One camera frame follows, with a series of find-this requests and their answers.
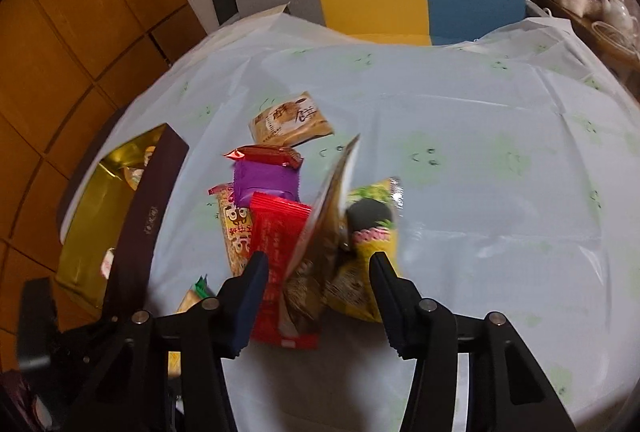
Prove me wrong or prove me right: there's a clear yellow snack packet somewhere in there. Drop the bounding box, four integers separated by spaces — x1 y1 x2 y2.
121 152 152 190

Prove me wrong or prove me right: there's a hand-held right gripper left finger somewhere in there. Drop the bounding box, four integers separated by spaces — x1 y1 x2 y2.
65 251 272 432

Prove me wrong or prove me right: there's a large brown snack packet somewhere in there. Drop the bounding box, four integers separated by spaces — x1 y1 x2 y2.
281 133 362 339

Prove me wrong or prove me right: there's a large red snack packet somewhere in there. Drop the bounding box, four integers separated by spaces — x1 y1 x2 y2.
248 191 321 351

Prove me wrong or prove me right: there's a green-edged cracker packet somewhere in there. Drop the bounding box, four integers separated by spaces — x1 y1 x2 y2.
176 276 210 314

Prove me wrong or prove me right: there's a white printed tablecloth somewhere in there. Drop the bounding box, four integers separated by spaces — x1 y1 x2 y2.
55 7 637 432

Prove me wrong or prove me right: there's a red-brown wafer packet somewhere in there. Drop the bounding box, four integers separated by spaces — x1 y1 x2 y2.
222 144 304 171

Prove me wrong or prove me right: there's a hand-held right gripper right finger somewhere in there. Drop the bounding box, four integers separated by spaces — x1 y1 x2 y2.
369 251 579 432

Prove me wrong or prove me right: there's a gold tin box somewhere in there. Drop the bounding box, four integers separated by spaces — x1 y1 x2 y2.
54 123 191 319

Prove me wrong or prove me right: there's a purple snack packet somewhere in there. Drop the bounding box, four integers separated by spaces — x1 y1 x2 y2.
232 159 301 209

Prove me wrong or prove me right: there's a wooden side table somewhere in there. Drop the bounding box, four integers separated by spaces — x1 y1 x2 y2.
530 0 640 65

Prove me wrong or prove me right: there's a white teapot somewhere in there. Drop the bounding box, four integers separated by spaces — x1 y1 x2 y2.
597 0 632 29

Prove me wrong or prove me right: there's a beige biscuit packet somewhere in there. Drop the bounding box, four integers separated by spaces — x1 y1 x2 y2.
249 91 334 149

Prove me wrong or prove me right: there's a yellow-green snack packet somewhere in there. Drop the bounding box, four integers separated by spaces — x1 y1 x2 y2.
322 177 404 324

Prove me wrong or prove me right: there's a long orange cracker packet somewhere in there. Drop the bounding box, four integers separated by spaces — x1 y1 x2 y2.
208 182 257 279

